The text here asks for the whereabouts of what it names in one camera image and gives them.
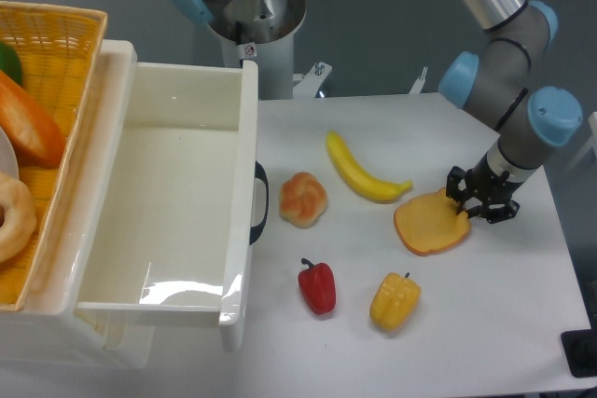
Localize round knotted bread roll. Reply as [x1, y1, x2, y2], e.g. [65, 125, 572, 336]
[279, 172, 327, 228]

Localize green pepper in basket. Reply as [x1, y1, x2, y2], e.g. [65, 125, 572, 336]
[0, 42, 23, 86]

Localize yellow bell pepper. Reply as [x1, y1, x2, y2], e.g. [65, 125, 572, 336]
[369, 272, 422, 332]

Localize white drawer cabinet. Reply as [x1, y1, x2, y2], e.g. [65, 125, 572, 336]
[1, 40, 154, 368]

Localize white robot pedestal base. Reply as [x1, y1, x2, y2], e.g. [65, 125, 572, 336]
[171, 0, 306, 100]

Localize yellow woven basket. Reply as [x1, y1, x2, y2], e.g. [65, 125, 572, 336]
[1, 1, 107, 312]

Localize dark drawer handle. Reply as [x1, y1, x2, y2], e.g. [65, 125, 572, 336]
[249, 161, 270, 245]

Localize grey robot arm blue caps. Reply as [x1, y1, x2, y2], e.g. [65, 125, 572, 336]
[438, 0, 583, 224]

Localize black device at table corner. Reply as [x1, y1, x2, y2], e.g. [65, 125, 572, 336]
[561, 329, 597, 378]

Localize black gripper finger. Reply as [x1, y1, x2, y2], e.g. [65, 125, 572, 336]
[446, 166, 468, 213]
[466, 199, 520, 224]

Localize yellow banana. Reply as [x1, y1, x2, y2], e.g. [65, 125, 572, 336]
[326, 130, 413, 203]

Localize white table clamp bracket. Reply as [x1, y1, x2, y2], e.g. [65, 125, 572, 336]
[293, 62, 333, 99]

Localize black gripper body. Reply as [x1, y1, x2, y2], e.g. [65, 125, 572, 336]
[465, 163, 518, 205]

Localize white open drawer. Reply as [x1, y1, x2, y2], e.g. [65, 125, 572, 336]
[76, 62, 262, 351]

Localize toast bread slice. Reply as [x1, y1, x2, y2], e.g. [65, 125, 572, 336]
[394, 188, 471, 256]

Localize red bell pepper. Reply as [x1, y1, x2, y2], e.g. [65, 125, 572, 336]
[298, 258, 337, 315]

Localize orange baguette loaf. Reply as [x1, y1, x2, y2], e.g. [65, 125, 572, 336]
[1, 72, 66, 169]

